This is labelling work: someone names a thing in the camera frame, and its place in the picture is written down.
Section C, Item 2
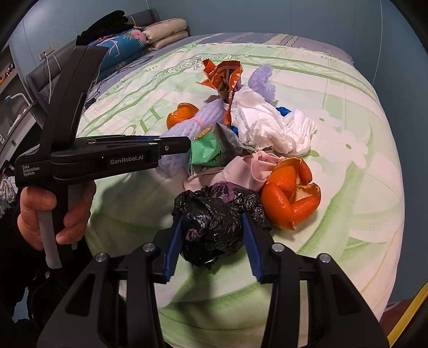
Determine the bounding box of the person's left hand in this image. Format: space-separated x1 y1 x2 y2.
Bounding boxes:
18 182 97 247

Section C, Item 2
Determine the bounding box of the bed with green quilt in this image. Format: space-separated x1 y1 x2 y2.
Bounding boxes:
75 42 407 348

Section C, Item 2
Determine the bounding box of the pink cloth face mask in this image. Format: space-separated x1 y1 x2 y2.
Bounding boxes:
183 150 285 199

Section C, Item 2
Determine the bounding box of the small crumpled white tissue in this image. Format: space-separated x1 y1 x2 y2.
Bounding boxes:
284 110 317 157

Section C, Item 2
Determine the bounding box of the orange snack wrapper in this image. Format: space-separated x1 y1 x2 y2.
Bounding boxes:
200 58 243 125

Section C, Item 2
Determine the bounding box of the white charging cable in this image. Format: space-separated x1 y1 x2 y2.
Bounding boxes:
43 55 53 112

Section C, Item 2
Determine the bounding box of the black garment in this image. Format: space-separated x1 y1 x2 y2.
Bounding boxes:
76 10 136 46

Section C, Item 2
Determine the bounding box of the short purple foam fruit net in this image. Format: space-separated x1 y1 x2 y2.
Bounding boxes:
247 64 278 105

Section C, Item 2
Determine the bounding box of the white shelf unit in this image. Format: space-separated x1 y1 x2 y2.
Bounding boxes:
0 43 38 162

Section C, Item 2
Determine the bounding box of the blue floral pillow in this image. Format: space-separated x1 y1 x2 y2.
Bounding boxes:
89 26 150 73

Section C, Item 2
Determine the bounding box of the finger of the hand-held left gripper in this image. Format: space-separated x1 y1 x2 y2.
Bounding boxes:
157 137 192 156

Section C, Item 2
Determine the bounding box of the large orange peel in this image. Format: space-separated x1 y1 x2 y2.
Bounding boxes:
260 156 322 231

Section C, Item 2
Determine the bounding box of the grey padded headboard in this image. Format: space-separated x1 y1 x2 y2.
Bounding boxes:
26 8 162 112

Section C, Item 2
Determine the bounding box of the small orange peel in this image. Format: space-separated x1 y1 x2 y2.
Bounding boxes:
166 103 200 130

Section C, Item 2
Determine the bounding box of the black plastic bag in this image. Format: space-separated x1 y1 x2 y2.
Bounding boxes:
171 182 274 268

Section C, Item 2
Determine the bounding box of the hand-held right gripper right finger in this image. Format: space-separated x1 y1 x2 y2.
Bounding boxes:
241 211 390 348

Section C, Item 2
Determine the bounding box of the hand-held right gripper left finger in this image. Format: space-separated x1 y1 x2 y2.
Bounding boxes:
36 214 184 348

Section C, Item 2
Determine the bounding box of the person's left forearm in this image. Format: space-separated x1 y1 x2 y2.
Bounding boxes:
0 204 97 348

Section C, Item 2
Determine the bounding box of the green snack packet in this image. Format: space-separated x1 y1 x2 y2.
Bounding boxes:
190 122 250 168

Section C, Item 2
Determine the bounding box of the yellow trash bin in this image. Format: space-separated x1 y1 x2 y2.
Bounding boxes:
384 290 427 348

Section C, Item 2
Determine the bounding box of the long purple foam fruit net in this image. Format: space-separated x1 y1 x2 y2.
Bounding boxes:
157 100 228 177

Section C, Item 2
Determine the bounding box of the large crumpled white tissue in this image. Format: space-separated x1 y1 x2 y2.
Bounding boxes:
231 85 292 155

